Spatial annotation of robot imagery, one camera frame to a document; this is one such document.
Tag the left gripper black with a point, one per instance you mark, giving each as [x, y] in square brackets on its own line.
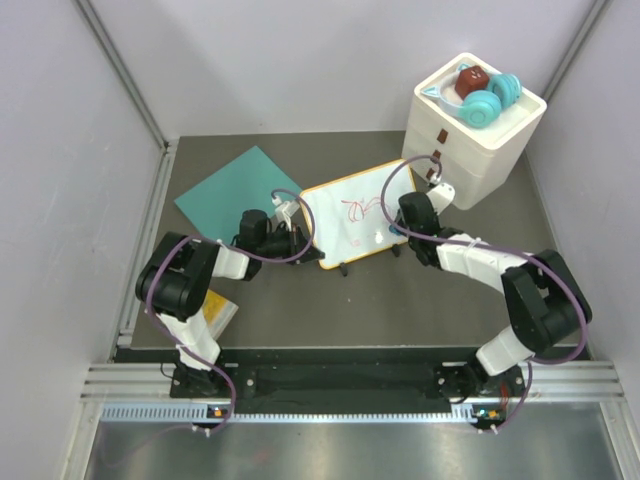
[295, 239]

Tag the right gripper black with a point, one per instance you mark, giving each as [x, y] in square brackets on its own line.
[401, 222]

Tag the yellow framed whiteboard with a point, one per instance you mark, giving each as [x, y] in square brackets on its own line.
[350, 213]

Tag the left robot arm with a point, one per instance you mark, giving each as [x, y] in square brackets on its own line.
[175, 280]

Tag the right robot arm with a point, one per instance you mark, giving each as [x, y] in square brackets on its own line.
[543, 300]

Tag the teal paper sheet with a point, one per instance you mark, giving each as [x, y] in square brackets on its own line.
[215, 205]

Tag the yellow packaged book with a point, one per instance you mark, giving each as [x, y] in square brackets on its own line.
[218, 313]

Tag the white drawer unit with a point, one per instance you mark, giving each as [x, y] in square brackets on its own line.
[474, 161]

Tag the teal cat-ear headphones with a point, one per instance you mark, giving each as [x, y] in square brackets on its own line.
[481, 107]

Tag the brown cube toy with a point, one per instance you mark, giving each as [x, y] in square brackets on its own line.
[471, 79]

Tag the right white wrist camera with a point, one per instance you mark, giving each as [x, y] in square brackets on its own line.
[440, 194]

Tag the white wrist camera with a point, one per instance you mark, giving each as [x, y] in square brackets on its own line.
[440, 194]
[284, 211]

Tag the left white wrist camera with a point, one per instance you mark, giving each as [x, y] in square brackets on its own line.
[284, 211]

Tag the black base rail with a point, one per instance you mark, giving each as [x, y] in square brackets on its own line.
[299, 383]

